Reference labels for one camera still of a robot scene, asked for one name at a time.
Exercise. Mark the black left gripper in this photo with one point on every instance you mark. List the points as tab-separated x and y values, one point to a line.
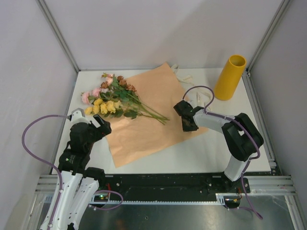
105	129

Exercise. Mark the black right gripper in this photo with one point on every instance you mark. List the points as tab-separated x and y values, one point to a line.
188	129

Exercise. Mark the cream printed ribbon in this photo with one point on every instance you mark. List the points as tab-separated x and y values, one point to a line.
204	95

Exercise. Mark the artificial flower bouquet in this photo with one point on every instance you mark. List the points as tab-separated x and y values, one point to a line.
116	98

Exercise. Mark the green and peach wrapping paper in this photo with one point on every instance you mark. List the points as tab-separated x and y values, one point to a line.
132	139

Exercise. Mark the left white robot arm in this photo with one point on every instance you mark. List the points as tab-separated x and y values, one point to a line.
77	183

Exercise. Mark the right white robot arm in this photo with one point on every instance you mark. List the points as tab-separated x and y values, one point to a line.
242	138

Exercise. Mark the yellow cylindrical vase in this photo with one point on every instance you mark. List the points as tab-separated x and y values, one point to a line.
230	77

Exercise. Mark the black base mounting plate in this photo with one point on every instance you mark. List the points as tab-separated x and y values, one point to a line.
168	187

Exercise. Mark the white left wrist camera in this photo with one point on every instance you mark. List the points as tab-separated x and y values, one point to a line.
77	116

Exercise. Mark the aluminium frame rail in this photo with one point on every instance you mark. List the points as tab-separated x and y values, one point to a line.
257	111

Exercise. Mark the white slotted cable duct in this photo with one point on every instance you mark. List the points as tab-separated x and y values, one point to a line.
220	201

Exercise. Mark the left aluminium corner post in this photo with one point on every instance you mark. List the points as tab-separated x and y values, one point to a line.
57	33

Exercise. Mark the aluminium corner post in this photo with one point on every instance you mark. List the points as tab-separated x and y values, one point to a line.
280	12
57	33

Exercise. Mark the right aluminium corner post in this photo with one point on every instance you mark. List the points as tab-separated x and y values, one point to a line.
280	12

